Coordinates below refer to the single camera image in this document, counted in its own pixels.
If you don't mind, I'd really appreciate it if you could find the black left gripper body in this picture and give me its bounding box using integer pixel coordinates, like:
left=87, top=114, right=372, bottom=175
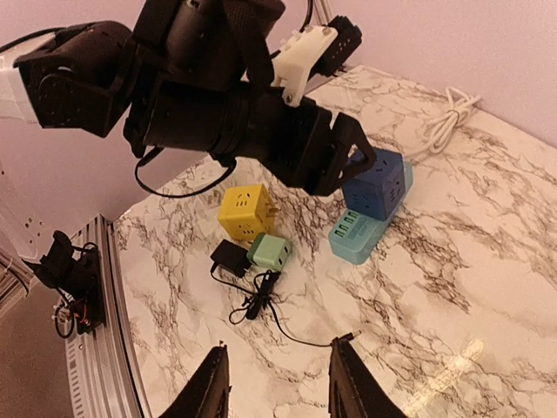
left=261, top=98, right=348, bottom=196

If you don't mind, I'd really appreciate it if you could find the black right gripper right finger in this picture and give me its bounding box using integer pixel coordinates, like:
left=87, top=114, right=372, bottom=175
left=328, top=337, right=406, bottom=418

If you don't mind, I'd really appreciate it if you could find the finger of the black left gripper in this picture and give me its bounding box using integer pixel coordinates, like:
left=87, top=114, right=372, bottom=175
left=324, top=113, right=376, bottom=196

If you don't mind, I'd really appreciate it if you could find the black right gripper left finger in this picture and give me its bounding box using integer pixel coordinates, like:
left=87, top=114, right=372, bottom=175
left=160, top=344, right=230, bottom=418

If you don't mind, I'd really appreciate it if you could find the blue cube socket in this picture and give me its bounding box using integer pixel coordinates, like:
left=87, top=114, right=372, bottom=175
left=342, top=147, right=409, bottom=221

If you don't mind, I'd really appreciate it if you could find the teal power strip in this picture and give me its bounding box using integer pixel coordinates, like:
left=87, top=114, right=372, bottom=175
left=328, top=162, right=413, bottom=265

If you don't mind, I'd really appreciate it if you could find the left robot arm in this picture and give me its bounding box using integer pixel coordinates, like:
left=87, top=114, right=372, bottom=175
left=1, top=1, right=376, bottom=197

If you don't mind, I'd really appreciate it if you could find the green plug adapter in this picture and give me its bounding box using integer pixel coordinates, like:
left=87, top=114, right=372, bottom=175
left=247, top=233, right=292, bottom=272

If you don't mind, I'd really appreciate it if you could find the yellow cube socket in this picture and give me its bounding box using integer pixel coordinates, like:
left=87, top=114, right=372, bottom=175
left=218, top=184, right=275, bottom=241

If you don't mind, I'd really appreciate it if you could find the white power strip cable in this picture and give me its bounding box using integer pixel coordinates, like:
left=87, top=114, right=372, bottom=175
left=399, top=85, right=483, bottom=160

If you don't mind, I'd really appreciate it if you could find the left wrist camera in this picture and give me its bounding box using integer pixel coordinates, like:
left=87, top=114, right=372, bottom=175
left=272, top=16, right=362, bottom=107

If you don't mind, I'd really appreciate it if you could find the black power adapter with cable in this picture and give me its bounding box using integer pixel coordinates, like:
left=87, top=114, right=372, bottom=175
left=209, top=239, right=363, bottom=348

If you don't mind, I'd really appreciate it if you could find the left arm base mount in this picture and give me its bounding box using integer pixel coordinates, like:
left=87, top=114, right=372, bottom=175
left=29, top=231, right=105, bottom=339

